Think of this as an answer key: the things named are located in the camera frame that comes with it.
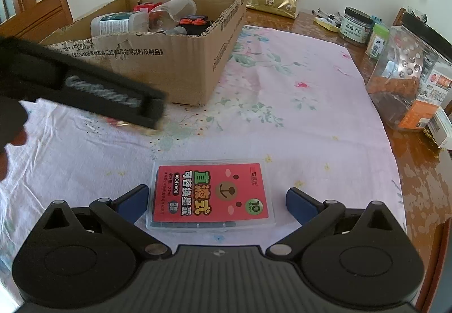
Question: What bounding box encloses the red-label pen refill case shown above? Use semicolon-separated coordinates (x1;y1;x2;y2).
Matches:
146;159;277;230

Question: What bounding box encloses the yellow note pad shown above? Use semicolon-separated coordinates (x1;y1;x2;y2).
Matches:
314;17;340;32

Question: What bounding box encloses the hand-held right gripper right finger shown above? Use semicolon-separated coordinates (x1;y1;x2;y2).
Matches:
266;187;391;259

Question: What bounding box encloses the large clear plastic jar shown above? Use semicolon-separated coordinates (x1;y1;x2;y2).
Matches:
365;12;452;131

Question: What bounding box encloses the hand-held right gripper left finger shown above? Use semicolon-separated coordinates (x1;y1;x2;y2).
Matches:
44;184;169;259

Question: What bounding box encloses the black-lidded jar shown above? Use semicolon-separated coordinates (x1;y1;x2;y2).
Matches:
339;7;374;46

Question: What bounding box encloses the cardboard box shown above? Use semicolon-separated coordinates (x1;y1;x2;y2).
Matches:
37;0;247;108

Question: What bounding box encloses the orange box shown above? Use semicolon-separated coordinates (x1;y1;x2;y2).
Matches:
397;99;440;131

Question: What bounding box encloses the pink floral cloth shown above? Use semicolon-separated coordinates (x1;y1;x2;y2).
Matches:
0;25;407;299

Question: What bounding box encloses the bunch of pens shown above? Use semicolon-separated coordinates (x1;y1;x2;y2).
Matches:
312;9;345;26

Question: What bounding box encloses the black box with red caps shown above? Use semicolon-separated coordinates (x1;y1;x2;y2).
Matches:
178;14;214;36

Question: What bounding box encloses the small red item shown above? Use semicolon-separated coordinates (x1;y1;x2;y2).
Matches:
133;2;164;13

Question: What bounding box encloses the clear plastic container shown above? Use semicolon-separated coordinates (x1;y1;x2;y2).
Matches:
148;0;197;33

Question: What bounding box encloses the green-lidded container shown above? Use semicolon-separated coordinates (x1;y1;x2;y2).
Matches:
366;23;391;59

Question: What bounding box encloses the white box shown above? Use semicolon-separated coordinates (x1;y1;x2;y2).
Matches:
425;108;452;150

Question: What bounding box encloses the white bottle with green label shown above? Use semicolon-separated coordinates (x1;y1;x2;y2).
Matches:
90;12;149;38

